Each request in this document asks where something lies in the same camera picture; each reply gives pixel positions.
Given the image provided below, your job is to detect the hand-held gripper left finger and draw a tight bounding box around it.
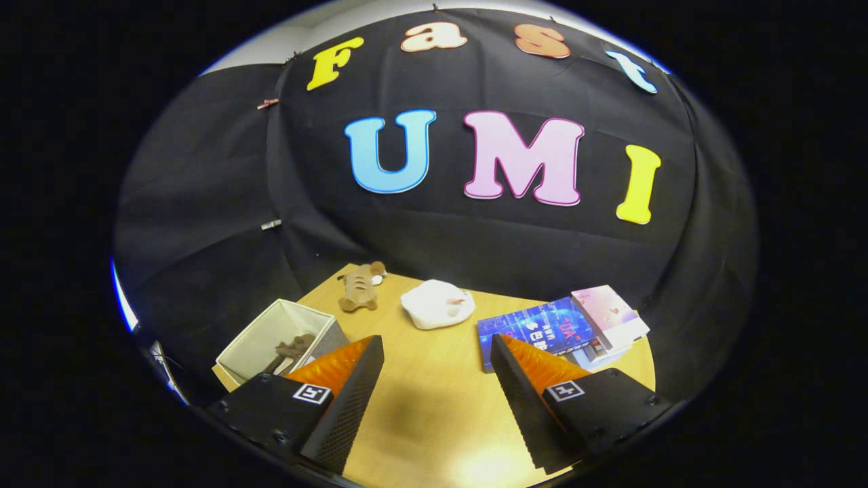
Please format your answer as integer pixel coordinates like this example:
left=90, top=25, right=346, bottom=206
left=207, top=334, right=386, bottom=475

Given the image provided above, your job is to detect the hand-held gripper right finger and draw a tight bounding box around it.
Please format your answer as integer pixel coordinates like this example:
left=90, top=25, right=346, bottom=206
left=490, top=332, right=672, bottom=475

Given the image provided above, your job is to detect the cream fabric storage box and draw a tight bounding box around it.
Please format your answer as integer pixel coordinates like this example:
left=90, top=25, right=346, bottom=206
left=215, top=298, right=351, bottom=387

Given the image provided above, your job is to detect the blue book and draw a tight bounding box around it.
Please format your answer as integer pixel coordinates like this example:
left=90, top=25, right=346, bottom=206
left=477, top=296, right=601, bottom=373

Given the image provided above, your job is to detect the brown striped plush toy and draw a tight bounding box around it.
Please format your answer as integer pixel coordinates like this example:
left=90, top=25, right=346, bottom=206
left=337, top=261, right=387, bottom=313

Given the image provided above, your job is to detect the pink book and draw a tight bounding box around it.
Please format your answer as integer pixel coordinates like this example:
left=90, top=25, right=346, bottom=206
left=571, top=285, right=650, bottom=350

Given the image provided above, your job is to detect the white plush toy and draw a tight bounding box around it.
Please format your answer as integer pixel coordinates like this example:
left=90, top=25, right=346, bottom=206
left=400, top=279, right=476, bottom=331

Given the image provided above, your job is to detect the laptop screen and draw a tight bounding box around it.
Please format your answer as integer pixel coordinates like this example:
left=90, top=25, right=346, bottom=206
left=149, top=341, right=189, bottom=405

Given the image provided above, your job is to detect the black backdrop cloth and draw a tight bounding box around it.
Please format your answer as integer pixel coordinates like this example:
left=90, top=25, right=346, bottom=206
left=114, top=7, right=759, bottom=407

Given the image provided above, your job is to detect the bright monitor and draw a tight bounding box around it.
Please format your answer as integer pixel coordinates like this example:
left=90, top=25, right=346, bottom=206
left=110, top=260, right=138, bottom=331

